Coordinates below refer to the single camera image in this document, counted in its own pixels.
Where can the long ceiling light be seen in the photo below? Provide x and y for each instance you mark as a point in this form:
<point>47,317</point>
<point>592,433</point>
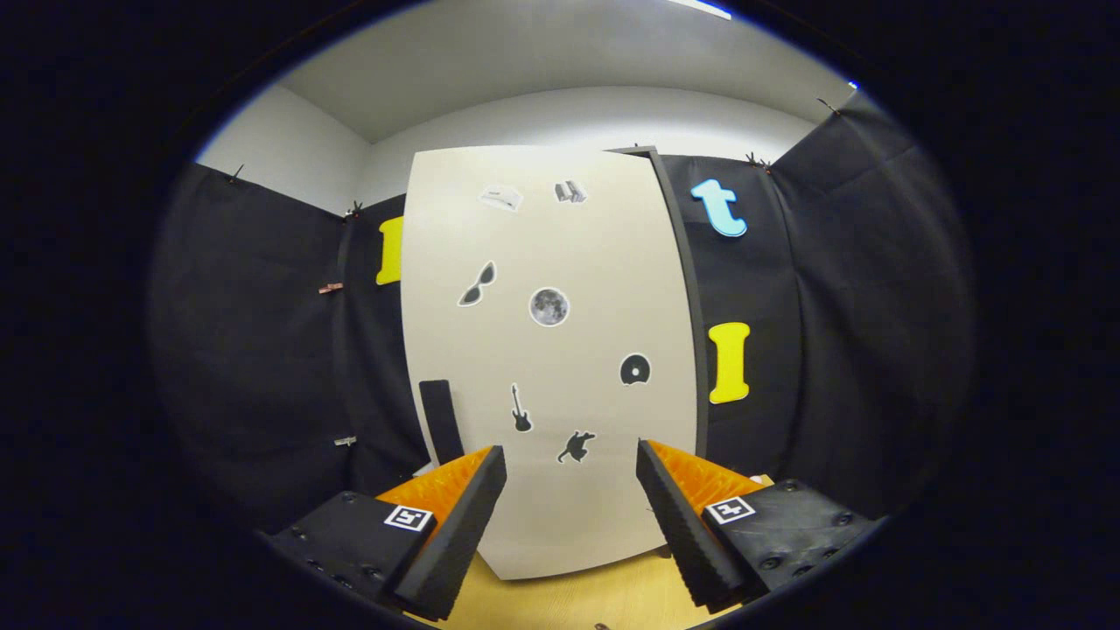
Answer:
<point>704,7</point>

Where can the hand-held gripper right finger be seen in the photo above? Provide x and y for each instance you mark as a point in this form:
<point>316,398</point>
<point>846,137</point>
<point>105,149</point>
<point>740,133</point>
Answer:
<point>681,534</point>

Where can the black cloth clip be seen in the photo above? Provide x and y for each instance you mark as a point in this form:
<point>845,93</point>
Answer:
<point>353,210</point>
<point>754,161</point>
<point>827,107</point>
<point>234,173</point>

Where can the dark grey framed cabinet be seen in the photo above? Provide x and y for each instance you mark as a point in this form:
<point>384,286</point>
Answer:
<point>702,394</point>

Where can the beige cabinet door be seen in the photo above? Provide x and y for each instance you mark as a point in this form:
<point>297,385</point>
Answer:
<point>604,262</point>

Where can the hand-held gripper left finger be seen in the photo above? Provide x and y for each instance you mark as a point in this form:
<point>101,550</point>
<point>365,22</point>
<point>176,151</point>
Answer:
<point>455,534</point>

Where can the black backdrop cloth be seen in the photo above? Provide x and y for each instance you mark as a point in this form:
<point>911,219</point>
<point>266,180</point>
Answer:
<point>245,350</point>

